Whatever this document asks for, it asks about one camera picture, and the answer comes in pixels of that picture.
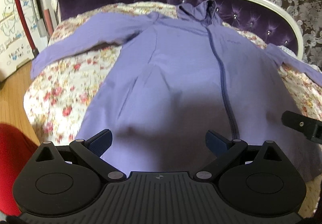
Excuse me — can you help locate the lavender zip hooded jacket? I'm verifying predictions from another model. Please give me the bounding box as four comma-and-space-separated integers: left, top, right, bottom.
31, 0, 321, 181

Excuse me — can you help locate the floral quilted bedspread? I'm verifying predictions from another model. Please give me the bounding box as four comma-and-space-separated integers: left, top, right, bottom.
24, 2, 321, 217

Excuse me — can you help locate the red garment at edge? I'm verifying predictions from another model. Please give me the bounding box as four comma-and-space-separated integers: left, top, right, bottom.
1, 123, 38, 216

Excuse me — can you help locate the red vacuum cleaner tube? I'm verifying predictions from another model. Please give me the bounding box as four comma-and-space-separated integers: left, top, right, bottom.
14, 0, 39, 58

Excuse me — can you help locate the white illustrated storage box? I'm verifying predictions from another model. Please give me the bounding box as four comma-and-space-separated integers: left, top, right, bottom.
1, 0, 48, 81

